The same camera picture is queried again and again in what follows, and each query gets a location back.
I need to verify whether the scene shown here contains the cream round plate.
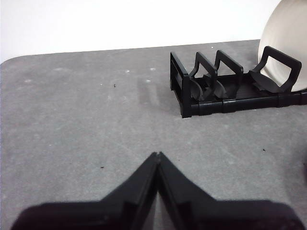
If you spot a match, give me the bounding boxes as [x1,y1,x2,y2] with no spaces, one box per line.
[258,0,307,93]

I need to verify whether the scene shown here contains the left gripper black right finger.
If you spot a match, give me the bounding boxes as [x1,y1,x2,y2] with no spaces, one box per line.
[153,151,307,230]

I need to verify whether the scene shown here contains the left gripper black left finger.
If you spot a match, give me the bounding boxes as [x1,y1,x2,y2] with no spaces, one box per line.
[11,152,161,230]

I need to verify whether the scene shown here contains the black plastic plate rack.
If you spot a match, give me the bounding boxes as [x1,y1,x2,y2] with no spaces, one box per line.
[169,45,307,118]

